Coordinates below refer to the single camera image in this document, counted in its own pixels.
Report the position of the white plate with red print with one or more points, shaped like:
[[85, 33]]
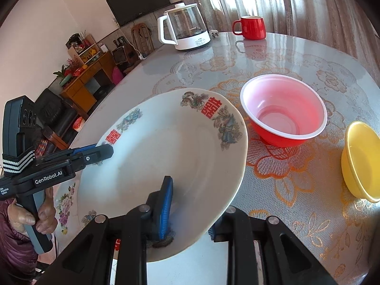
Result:
[[178, 154]]

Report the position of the black flat television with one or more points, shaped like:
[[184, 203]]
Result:
[[139, 0]]

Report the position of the wooden chair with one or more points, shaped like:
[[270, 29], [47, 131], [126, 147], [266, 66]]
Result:
[[142, 38]]

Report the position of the person's left hand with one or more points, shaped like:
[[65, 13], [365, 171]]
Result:
[[47, 213]]

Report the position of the black sofa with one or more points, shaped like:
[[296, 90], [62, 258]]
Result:
[[53, 109]]

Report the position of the white power plug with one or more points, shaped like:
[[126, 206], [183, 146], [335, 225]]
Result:
[[214, 33]]

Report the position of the white power strip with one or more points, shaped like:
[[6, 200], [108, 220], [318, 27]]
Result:
[[142, 55]]

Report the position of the wooden cabinet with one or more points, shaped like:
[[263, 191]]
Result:
[[80, 86]]

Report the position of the small old television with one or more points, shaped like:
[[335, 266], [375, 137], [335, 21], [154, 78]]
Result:
[[120, 55]]

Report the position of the yellow plastic bowl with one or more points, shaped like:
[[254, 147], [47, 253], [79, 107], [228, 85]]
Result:
[[362, 160]]

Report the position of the floral lace tablecloth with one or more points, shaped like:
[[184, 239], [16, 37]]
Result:
[[297, 184]]

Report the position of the white glass electric kettle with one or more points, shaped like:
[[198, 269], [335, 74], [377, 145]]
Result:
[[190, 26]]

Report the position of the red mug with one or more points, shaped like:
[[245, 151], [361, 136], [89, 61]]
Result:
[[252, 26]]

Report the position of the red plastic bowl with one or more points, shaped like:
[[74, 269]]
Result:
[[282, 107]]

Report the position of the person's left forearm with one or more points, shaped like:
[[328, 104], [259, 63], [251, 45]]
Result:
[[14, 252]]

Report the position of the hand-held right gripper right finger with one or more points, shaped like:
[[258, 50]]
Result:
[[237, 228]]

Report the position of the beige curtain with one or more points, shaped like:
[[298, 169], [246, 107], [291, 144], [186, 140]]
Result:
[[297, 0]]

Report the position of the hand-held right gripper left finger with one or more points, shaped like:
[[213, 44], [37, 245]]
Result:
[[166, 204]]

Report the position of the pink bag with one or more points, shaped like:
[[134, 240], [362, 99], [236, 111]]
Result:
[[118, 75]]

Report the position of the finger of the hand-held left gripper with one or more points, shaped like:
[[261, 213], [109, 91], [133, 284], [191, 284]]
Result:
[[98, 154], [84, 149]]

